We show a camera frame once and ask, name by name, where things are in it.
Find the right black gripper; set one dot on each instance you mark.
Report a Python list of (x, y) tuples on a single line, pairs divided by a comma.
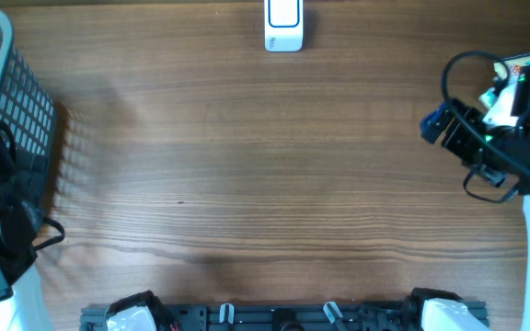
[(455, 141)]

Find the dark grey plastic shopping basket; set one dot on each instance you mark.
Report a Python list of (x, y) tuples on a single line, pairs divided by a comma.
[(25, 107)]

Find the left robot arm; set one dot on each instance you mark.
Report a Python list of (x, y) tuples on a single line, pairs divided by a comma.
[(24, 230)]

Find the white barcode scanner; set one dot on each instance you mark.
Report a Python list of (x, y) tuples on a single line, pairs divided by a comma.
[(283, 25)]

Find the cream yellow snack bag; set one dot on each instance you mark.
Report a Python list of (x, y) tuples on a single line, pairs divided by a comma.
[(514, 63)]

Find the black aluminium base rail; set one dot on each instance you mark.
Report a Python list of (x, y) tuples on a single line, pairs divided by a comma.
[(365, 316)]

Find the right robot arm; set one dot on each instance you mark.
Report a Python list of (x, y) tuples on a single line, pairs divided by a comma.
[(491, 150)]

